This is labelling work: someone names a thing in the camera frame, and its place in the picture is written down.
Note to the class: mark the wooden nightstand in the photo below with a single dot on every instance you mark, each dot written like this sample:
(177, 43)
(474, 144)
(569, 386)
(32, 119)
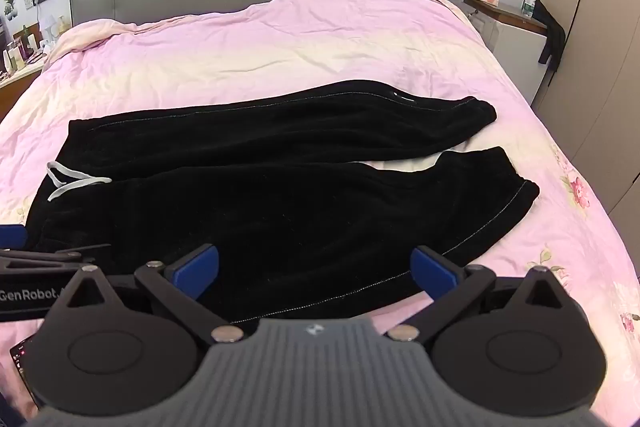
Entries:
(15, 93)

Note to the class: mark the black hanging cloth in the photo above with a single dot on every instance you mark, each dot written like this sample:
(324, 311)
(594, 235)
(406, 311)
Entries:
(550, 34)

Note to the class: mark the beige wardrobe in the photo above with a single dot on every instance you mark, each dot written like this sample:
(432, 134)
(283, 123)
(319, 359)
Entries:
(595, 32)

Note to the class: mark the white nightstand with brown top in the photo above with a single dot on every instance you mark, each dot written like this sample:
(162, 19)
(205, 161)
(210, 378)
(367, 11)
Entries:
(515, 37)

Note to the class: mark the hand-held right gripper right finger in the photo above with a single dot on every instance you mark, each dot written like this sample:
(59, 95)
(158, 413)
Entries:
(433, 273)

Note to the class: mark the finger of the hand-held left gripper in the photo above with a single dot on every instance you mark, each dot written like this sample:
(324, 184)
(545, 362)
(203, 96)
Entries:
(11, 237)
(55, 258)

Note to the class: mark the black pants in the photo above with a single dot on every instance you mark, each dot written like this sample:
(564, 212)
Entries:
(275, 207)

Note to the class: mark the group of toiletry bottles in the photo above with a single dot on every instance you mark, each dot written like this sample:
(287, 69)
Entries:
(22, 49)

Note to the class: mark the pink floral duvet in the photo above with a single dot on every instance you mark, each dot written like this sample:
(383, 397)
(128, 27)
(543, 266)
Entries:
(300, 47)

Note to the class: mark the dark phone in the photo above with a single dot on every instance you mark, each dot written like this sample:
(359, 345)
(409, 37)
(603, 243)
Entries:
(22, 367)

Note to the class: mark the clear plastic bottle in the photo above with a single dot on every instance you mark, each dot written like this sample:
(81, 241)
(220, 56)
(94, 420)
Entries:
(529, 2)

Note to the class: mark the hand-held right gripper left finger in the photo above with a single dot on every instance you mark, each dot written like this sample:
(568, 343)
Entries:
(196, 271)

